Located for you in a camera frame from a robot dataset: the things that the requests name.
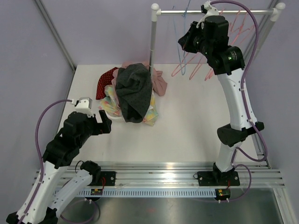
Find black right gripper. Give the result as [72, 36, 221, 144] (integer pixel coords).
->
[179, 21, 212, 58]

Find yellow blue tie-dye skirt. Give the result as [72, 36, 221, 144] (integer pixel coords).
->
[99, 85, 158, 126]

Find blue wire hanger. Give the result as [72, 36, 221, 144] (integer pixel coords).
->
[171, 0, 191, 77]

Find pink hanger of tie-dye skirt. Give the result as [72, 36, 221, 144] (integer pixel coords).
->
[189, 56, 204, 80]

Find red polka dot skirt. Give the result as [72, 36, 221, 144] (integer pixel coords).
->
[95, 67, 118, 100]

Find dark grey dotted skirt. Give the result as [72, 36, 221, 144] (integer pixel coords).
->
[115, 63, 152, 123]

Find pink pleated skirt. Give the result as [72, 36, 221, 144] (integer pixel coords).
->
[111, 61, 167, 96]

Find pink hanger of red skirt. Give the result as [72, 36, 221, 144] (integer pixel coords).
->
[203, 7, 246, 82]

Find pink hanger of white skirt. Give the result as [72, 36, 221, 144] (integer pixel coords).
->
[233, 12, 255, 46]

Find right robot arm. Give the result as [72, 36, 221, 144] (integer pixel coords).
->
[178, 15, 264, 185]

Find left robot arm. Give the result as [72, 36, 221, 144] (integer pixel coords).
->
[6, 110, 112, 224]

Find white perforated plastic basket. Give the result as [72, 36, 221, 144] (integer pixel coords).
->
[105, 111, 125, 122]

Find white metal clothes rack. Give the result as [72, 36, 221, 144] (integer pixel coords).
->
[149, 2, 282, 69]

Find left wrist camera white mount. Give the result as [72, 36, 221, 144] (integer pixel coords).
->
[71, 97, 94, 118]

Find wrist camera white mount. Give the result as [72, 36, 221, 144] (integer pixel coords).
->
[196, 0, 220, 29]
[71, 97, 94, 118]

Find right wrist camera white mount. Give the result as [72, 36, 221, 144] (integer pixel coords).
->
[196, 0, 220, 29]

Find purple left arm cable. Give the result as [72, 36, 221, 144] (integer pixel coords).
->
[16, 99, 101, 222]

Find white slotted cable duct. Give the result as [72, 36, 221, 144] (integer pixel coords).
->
[77, 188, 216, 198]

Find aluminium corner frame right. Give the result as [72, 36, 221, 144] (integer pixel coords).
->
[245, 0, 285, 169]

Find aluminium corner frame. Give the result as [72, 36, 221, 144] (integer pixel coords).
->
[33, 0, 77, 73]
[245, 0, 285, 169]

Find aluminium corner frame left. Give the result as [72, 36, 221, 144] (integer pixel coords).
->
[33, 0, 77, 73]

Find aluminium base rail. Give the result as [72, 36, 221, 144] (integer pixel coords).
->
[32, 161, 286, 189]

